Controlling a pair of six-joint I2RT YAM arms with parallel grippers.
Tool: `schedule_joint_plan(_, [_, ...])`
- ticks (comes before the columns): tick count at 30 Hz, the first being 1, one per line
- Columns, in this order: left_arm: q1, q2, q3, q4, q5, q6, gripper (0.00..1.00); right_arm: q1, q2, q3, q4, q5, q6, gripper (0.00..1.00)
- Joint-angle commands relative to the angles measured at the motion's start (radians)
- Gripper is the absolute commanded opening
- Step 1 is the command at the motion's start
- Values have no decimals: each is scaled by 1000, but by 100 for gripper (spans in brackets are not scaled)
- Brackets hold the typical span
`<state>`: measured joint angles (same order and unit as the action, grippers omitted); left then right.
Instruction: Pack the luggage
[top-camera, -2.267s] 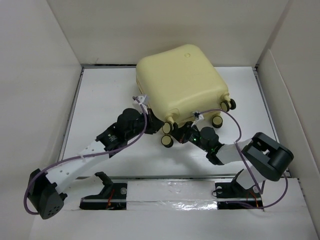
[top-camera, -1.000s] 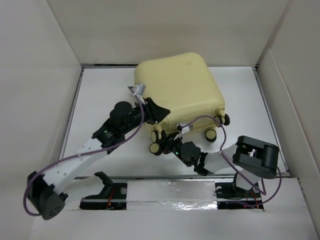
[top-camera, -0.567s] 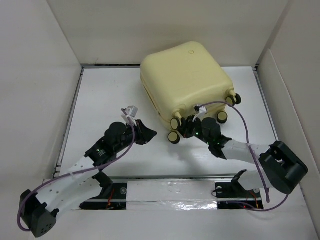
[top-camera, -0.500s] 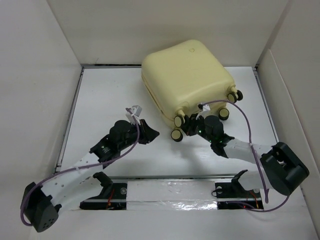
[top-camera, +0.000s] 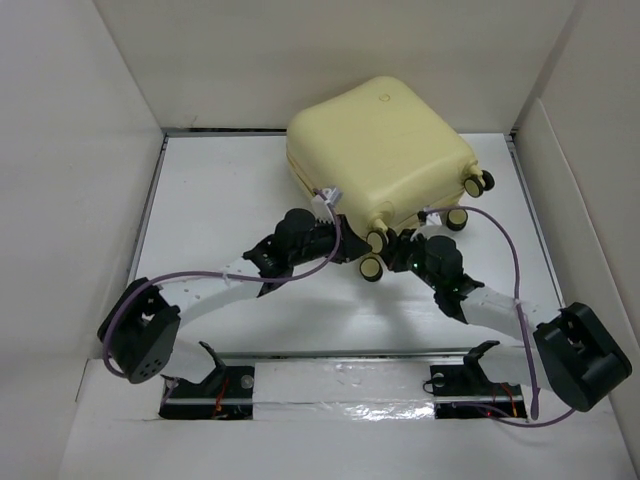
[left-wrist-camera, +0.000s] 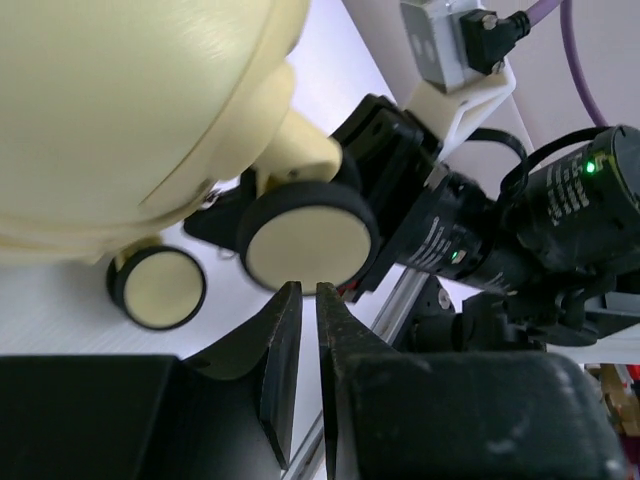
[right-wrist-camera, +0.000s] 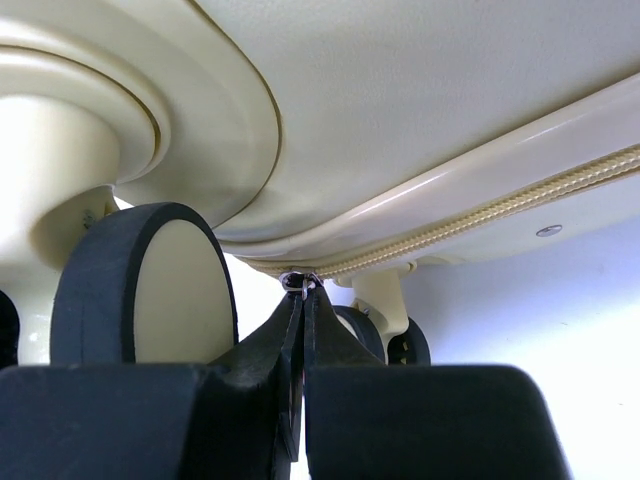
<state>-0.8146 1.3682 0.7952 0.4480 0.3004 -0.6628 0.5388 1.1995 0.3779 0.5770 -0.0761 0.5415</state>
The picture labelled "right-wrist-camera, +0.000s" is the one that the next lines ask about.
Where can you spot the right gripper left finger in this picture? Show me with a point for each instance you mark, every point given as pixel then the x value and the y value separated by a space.
pixel 237 418

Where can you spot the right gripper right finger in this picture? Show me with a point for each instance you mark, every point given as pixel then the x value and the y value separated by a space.
pixel 368 420

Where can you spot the yellow hard-shell suitcase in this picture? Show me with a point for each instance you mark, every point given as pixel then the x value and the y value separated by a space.
pixel 344 136

